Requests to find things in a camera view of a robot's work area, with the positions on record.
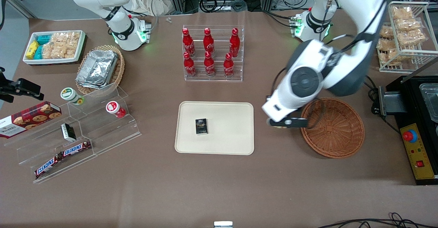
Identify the clear acrylic bottle rack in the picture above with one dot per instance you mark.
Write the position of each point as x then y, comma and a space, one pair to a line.
214, 76

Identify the snickers chocolate bar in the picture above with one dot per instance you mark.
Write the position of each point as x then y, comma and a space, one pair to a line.
77, 148
48, 165

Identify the yellow snack packet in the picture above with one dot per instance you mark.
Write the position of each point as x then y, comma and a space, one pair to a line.
32, 49

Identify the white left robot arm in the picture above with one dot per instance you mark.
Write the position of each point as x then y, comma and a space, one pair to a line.
356, 15

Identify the teal snack packet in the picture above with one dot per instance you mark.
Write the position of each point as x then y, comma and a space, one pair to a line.
43, 39
38, 52

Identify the grey metal bracket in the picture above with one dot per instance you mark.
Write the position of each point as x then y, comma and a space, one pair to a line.
391, 102

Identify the small silver white object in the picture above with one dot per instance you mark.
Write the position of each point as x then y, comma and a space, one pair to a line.
223, 224

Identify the green lid yogurt cup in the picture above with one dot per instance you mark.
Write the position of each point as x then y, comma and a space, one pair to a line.
70, 95

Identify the light woven wicker basket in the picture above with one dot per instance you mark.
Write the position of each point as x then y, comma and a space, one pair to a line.
119, 70

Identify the red tartan cookie box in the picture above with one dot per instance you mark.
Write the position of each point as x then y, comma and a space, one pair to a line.
30, 118

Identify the clear acrylic stepped display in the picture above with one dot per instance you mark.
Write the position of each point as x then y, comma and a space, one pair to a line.
102, 135

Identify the clear plastic container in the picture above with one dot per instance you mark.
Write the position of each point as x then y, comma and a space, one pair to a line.
430, 101

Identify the red emergency stop button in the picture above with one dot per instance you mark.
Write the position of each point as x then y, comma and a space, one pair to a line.
409, 136

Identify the red lid yogurt cup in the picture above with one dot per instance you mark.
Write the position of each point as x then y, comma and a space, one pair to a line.
114, 109

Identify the round brown wicker basket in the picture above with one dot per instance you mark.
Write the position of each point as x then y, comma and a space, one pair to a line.
335, 142

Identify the small black box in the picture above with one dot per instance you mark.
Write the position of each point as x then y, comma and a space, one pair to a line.
201, 126
68, 132

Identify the white plastic bin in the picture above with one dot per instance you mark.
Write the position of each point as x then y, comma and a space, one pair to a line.
29, 61

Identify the black machine housing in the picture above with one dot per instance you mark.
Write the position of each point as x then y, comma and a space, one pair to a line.
407, 118

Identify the cream plastic tray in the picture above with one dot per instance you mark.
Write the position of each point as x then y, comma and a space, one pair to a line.
229, 132

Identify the yellow control panel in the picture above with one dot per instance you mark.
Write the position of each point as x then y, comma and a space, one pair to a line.
419, 152

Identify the red cola bottle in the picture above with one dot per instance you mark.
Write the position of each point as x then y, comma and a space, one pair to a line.
234, 43
188, 43
209, 65
208, 42
228, 67
189, 65

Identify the aluminium foil tray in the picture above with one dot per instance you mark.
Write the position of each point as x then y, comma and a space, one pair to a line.
97, 68

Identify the beige cloth bag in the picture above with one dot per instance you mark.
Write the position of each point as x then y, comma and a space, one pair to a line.
147, 0

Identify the bagged rice cracker snack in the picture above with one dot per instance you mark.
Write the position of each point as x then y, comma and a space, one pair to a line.
386, 32
402, 12
60, 51
412, 37
390, 58
66, 38
407, 24
386, 44

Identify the small red rocker switch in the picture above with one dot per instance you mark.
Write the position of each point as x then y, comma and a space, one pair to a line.
420, 163

